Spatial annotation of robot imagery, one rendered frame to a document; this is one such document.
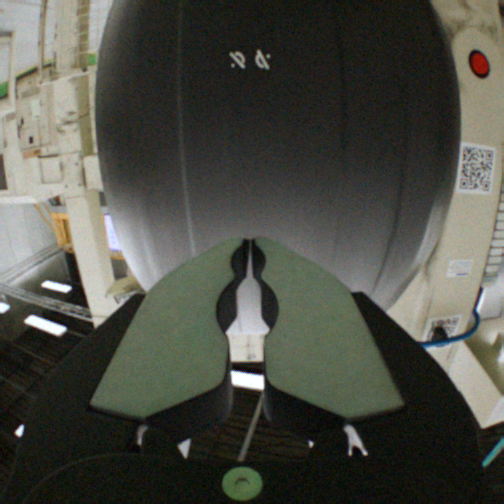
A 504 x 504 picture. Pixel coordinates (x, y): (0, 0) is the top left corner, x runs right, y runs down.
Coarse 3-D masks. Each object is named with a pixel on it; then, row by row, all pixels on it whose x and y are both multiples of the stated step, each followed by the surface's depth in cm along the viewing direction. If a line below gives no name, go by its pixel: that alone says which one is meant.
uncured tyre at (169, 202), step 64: (128, 0) 17; (192, 0) 16; (256, 0) 16; (320, 0) 16; (384, 0) 16; (128, 64) 17; (192, 64) 17; (320, 64) 17; (384, 64) 17; (448, 64) 18; (128, 128) 19; (192, 128) 18; (256, 128) 18; (320, 128) 18; (384, 128) 18; (448, 128) 18; (128, 192) 21; (192, 192) 20; (256, 192) 20; (320, 192) 20; (384, 192) 20; (448, 192) 22; (128, 256) 27; (192, 256) 23; (320, 256) 23; (384, 256) 23; (256, 320) 30
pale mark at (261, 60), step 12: (228, 48) 17; (240, 48) 16; (252, 48) 16; (264, 48) 16; (228, 60) 17; (240, 60) 17; (252, 60) 17; (264, 60) 17; (228, 72) 17; (240, 72) 17; (252, 72) 17; (264, 72) 17
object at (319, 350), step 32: (256, 256) 11; (288, 256) 10; (288, 288) 9; (320, 288) 9; (288, 320) 8; (320, 320) 8; (352, 320) 8; (288, 352) 7; (320, 352) 7; (352, 352) 7; (288, 384) 6; (320, 384) 6; (352, 384) 6; (384, 384) 6; (288, 416) 6; (320, 416) 6; (352, 416) 5
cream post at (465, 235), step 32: (448, 0) 28; (480, 0) 27; (448, 32) 31; (480, 32) 30; (480, 96) 34; (480, 128) 36; (448, 224) 42; (480, 224) 41; (448, 256) 44; (480, 256) 44; (416, 288) 48; (448, 288) 46; (416, 320) 48; (448, 352) 51
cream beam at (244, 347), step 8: (232, 336) 81; (240, 336) 81; (248, 336) 81; (256, 336) 81; (264, 336) 81; (232, 344) 82; (240, 344) 82; (248, 344) 82; (256, 344) 82; (232, 352) 83; (240, 352) 83; (248, 352) 83; (256, 352) 83; (232, 360) 85; (240, 360) 85; (248, 360) 85; (256, 360) 84
